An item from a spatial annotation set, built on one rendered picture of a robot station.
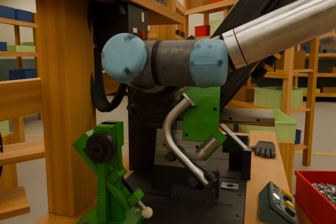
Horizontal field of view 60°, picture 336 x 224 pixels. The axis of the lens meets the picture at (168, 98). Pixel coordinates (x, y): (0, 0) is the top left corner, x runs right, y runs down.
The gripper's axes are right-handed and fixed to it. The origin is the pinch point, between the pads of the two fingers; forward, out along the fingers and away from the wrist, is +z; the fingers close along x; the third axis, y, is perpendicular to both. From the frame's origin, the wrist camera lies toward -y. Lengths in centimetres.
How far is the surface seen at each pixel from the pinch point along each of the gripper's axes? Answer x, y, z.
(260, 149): -27, 6, 68
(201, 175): -20.1, -11.0, 14.8
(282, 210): -40.2, 1.0, 10.1
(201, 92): -0.2, 5.8, 18.1
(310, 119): -44, 70, 309
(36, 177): 99, -200, 202
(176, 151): -9.7, -12.1, 14.6
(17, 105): 20.9, -29.4, -16.1
